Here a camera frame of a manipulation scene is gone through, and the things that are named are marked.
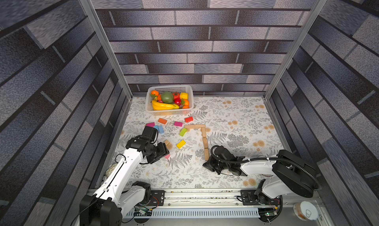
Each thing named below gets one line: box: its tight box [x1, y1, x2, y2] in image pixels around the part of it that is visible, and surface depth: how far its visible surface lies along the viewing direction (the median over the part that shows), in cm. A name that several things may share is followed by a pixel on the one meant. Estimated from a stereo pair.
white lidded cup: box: [293, 200, 319, 222], surface depth 68 cm
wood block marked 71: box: [202, 137, 209, 149], surface depth 96 cm
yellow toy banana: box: [151, 99, 180, 111], surface depth 105 cm
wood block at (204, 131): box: [201, 127, 207, 138], surface depth 100 cm
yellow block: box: [176, 139, 187, 150], surface depth 95 cm
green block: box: [179, 127, 188, 137], surface depth 101 cm
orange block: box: [157, 117, 168, 125], surface depth 106 cm
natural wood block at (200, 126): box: [194, 124, 206, 128], surface depth 103 cm
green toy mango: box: [161, 90, 174, 104], surface depth 109 cm
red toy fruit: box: [172, 91, 182, 106], surface depth 114 cm
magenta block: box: [173, 121, 184, 127], surface depth 106 cm
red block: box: [184, 116, 194, 123], surface depth 109 cm
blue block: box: [157, 125, 165, 135], surface depth 102 cm
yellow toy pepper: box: [179, 92, 189, 100], surface depth 116 cm
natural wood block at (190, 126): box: [184, 124, 196, 129], surface depth 103 cm
